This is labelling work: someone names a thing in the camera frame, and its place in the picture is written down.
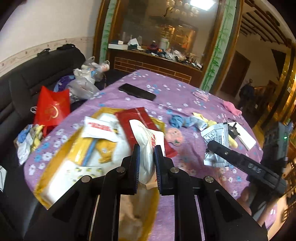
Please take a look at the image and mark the large white plastic bag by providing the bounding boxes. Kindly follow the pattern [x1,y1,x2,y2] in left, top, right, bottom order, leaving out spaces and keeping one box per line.
[129,120,166,190]

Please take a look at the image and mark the pink round pouch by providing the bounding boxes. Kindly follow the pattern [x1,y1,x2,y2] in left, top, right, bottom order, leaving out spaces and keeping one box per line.
[165,128,184,146]

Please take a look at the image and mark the yellow snack packet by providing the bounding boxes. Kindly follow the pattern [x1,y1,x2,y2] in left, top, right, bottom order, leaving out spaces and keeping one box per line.
[95,139,117,164]

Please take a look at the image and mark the red foil packet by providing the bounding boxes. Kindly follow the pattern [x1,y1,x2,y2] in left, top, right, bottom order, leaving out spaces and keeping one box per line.
[115,107,177,158]

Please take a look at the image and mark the white red label packet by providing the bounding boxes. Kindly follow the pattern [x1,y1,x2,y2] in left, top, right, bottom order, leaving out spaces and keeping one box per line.
[81,116,118,143]

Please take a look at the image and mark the yellow fluffy cloth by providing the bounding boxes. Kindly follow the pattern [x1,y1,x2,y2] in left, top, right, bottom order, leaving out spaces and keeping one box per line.
[193,112,217,127]

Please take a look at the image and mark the silver printed packet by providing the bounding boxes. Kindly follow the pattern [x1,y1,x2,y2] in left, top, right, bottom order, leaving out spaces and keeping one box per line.
[201,123,229,168]

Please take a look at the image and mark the white plastic packet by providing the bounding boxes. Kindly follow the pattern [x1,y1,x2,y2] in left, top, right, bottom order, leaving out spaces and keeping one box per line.
[41,160,104,206]

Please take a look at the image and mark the right hand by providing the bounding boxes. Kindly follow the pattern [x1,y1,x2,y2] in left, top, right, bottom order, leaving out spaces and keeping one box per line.
[237,187,276,227]

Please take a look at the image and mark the white notebook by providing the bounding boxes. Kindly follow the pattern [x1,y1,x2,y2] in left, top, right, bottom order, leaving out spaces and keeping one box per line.
[228,122,256,151]

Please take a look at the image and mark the yellow white storage box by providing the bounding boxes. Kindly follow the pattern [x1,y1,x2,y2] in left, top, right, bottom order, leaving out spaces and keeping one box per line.
[34,108,165,240]

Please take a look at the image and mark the purple floral tablecloth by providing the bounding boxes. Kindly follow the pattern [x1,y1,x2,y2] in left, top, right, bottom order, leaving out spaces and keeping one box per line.
[24,70,251,240]

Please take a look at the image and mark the black phone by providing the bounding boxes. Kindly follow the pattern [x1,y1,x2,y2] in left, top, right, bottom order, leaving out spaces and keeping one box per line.
[118,83,156,101]

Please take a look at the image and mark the pink cloth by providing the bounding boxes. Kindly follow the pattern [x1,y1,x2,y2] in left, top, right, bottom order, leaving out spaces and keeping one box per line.
[222,101,242,116]

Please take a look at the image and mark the pink striped packet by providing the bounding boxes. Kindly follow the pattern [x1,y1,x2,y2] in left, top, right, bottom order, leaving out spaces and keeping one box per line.
[192,90,209,102]

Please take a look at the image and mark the clear plastic bag pile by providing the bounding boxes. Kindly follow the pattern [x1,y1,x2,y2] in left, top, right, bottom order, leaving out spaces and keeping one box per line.
[53,56,110,103]

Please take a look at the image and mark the red gift bag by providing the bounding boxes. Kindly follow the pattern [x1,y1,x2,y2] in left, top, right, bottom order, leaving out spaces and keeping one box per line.
[34,86,70,137]

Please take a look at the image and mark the blue yellow cloth pile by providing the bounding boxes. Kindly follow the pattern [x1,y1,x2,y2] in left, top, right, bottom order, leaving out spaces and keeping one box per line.
[16,124,45,165]

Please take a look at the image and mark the wooden counter with clutter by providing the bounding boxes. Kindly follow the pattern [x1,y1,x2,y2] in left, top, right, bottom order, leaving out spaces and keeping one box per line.
[107,43,202,87]

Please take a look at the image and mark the black leather sofa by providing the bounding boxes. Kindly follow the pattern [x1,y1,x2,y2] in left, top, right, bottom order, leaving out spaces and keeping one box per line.
[1,45,85,240]

